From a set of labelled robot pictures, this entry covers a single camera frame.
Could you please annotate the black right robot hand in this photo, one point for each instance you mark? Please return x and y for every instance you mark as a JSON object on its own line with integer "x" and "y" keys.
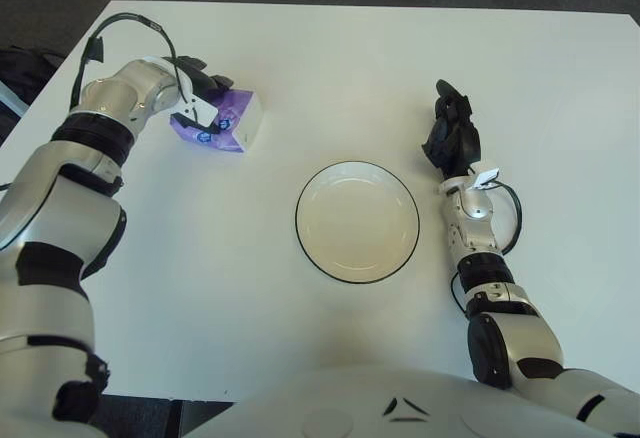
{"x": 460, "y": 143}

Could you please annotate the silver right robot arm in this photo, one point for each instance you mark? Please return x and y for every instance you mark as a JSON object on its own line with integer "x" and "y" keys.
{"x": 515, "y": 333}

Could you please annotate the black bag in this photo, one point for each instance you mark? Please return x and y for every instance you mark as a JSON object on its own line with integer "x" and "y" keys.
{"x": 25, "y": 78}

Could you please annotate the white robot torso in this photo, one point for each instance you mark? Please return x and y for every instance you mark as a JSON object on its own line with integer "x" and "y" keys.
{"x": 365, "y": 403}

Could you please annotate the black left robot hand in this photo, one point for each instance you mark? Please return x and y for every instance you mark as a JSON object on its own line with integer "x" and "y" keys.
{"x": 202, "y": 75}

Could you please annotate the purple tissue paper pack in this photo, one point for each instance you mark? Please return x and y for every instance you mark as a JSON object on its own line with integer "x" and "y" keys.
{"x": 245, "y": 115}

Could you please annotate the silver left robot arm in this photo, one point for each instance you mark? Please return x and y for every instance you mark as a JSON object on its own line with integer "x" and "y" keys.
{"x": 65, "y": 183}

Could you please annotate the white plate with black rim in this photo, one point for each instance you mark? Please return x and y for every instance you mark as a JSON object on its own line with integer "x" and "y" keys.
{"x": 358, "y": 223}

